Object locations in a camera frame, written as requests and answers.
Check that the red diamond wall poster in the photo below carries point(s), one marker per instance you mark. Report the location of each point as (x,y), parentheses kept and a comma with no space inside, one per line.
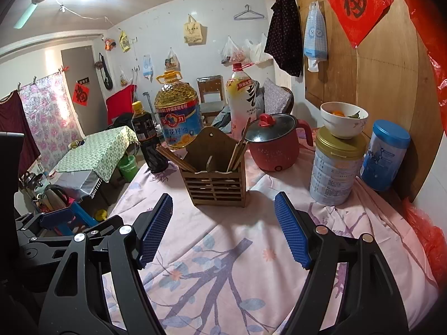
(359,7)

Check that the wooden chair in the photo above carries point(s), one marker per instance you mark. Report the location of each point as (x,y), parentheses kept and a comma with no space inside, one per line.
(210,90)

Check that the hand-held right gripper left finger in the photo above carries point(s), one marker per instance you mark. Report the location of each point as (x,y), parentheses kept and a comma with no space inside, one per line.
(155,230)

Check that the pink floral hanging sheet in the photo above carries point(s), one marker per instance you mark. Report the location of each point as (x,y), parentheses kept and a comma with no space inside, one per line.
(49,111)

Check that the small blue white packet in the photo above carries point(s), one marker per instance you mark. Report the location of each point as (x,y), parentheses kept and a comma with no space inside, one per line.
(147,66)

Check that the red paper door decoration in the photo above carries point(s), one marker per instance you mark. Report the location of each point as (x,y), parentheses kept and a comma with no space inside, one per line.
(81,94)

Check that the dark dotted garment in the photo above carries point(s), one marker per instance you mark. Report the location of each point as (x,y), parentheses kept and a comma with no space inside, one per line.
(284,28)

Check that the wooden slatted chopstick holder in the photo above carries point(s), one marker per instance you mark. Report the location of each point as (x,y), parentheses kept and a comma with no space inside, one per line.
(216,188)

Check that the green patterned table cover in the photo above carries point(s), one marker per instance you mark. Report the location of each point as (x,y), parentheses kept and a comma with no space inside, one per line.
(94,153)

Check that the black hanging bag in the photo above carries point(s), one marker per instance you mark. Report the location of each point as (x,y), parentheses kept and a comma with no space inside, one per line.
(106,76)

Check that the dark red cloth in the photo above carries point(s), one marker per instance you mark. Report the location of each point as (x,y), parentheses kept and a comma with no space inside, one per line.
(17,132)

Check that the white ceramic bowl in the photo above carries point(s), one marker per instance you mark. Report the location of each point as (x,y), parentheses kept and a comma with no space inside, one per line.
(344,125)

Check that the yellow hanging packet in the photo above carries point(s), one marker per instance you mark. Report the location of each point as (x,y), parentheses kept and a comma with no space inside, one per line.
(124,42)

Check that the blue plastic stool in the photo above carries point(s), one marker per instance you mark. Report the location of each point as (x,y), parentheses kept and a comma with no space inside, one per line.
(76,216)

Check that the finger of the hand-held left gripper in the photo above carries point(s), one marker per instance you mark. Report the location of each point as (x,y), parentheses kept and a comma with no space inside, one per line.
(45,249)
(56,218)

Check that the red electric cooking pot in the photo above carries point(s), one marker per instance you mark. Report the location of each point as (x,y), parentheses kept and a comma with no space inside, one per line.
(276,153)

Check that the green plastic bucket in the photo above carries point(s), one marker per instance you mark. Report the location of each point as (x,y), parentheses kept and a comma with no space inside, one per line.
(128,169)

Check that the red plastic sheet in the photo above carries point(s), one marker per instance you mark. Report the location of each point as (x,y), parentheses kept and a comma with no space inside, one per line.
(429,237)

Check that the pink floral tablecloth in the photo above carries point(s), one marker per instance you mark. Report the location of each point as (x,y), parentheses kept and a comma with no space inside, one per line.
(237,251)

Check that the round wooden board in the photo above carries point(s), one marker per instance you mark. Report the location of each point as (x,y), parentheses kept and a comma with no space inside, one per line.
(384,76)

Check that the dark soy sauce bottle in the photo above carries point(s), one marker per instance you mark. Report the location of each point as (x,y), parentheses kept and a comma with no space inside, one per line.
(148,139)

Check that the black jacket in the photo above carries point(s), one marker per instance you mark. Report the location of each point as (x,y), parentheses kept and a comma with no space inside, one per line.
(122,120)

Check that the grey floral cushion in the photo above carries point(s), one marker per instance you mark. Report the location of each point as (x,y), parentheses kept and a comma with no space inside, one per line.
(277,97)

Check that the ceiling fan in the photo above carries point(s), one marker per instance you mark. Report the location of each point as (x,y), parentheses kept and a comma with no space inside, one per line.
(35,0)

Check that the set of wooden chopsticks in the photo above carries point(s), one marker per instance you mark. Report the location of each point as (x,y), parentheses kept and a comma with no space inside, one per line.
(234,157)

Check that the orange wall toy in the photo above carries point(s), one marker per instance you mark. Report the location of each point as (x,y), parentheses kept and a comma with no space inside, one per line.
(110,44)

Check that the yellow cooking oil bottle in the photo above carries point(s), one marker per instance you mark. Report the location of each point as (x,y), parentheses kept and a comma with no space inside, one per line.
(178,115)

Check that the milk powder can gold lid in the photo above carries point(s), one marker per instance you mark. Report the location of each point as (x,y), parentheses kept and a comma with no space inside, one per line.
(335,174)

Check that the small hanging packet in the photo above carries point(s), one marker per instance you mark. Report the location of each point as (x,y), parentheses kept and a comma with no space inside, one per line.
(124,78)

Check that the plastic bag with snacks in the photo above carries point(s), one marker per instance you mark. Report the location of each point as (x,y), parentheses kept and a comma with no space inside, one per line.
(172,61)

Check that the grey door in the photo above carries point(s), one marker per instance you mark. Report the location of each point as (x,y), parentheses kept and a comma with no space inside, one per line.
(83,66)

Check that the white drink bottle red cap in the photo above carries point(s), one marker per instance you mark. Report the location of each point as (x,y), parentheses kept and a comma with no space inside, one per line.
(242,101)

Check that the red plastic bag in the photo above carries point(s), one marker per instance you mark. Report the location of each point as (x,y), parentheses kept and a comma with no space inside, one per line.
(433,24)

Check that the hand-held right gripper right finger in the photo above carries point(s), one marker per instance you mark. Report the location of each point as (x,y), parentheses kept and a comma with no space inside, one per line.
(291,230)

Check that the blue lidded can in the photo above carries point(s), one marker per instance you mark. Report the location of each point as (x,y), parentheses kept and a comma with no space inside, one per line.
(384,157)

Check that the clear bag with food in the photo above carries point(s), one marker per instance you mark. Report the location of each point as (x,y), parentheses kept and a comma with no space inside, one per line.
(233,52)

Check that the white plastic bag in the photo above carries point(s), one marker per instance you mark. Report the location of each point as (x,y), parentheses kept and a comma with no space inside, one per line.
(258,50)

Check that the blue white tissue pack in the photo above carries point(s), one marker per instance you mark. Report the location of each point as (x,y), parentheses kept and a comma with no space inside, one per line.
(315,35)

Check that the beige tote bag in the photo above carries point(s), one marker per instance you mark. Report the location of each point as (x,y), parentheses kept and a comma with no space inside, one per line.
(193,31)

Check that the metal kettle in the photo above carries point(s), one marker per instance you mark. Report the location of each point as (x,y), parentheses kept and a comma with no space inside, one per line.
(56,197)

